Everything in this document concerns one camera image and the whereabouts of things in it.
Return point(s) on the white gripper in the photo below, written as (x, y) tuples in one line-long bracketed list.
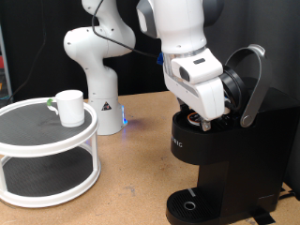
[(203, 90)]

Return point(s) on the black Keurig coffee machine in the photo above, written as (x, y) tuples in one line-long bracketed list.
[(250, 156)]

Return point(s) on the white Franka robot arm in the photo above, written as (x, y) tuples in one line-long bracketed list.
[(100, 81)]

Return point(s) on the black tape strip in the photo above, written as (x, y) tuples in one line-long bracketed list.
[(264, 217)]

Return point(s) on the dark grey partition panel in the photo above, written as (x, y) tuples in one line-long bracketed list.
[(281, 31)]

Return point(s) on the white two-tier turntable shelf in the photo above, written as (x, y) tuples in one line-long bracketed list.
[(31, 125)]

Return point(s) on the black curtain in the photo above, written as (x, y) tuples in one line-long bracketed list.
[(18, 47)]

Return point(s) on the grey metal frame post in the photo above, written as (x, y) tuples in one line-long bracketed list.
[(7, 72)]

